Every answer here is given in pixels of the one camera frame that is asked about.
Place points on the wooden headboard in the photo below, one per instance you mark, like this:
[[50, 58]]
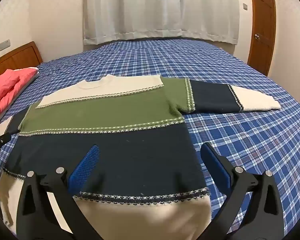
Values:
[[20, 57]]

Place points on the wooden door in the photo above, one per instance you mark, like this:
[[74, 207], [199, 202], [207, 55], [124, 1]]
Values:
[[262, 30]]

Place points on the white curtain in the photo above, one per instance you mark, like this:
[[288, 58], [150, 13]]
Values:
[[152, 10]]

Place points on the green navy cream knit sweater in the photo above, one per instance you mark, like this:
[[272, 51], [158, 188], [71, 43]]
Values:
[[102, 110]]

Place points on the metal door knob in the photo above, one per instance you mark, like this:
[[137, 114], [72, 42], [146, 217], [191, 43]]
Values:
[[257, 36]]

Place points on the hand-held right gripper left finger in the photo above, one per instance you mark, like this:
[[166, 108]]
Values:
[[85, 167]]

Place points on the blue plaid bed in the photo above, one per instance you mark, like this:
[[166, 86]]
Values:
[[240, 135]]

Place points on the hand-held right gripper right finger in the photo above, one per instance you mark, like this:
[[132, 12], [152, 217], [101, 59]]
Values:
[[215, 163]]

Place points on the pink quilt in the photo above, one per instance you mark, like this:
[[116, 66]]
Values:
[[5, 87]]

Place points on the grey wall outlet plate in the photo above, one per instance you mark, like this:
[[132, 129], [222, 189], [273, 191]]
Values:
[[4, 44]]

